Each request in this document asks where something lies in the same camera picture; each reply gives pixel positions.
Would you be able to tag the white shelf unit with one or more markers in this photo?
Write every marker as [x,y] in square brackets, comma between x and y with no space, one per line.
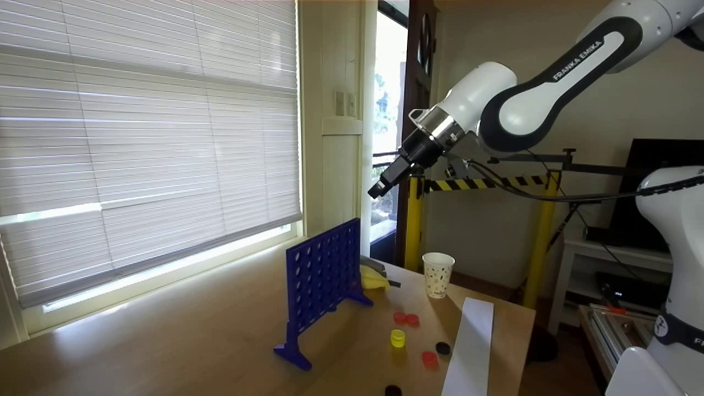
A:
[579,254]

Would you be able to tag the stack of books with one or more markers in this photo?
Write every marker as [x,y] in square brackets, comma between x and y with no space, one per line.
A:
[616,331]

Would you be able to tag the black game chip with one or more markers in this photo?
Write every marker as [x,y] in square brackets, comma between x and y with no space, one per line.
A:
[392,390]
[442,347]

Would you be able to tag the black device on shelf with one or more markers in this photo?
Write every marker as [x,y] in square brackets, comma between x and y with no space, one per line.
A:
[630,288]

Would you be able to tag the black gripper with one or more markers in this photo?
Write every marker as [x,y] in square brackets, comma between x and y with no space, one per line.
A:
[420,151]

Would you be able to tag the white wall switch plate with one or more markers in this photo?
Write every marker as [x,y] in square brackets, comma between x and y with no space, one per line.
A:
[350,104]

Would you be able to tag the white dotted paper cup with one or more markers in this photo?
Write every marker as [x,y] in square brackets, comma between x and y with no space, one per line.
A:
[439,276]

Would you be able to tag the yellow black striped barrier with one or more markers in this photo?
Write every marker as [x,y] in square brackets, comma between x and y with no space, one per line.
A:
[542,233]

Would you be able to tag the blue gameboard with holes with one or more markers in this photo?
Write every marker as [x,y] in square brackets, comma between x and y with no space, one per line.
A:
[322,283]

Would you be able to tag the orange game chip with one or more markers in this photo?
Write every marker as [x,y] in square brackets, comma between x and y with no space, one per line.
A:
[401,318]
[430,360]
[411,320]

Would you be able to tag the white window blind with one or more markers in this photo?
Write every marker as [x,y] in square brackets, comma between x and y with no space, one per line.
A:
[146,146]

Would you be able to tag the black monitor screen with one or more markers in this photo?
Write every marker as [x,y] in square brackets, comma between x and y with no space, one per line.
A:
[622,221]

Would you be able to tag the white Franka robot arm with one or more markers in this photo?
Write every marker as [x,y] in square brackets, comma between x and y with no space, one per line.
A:
[542,101]

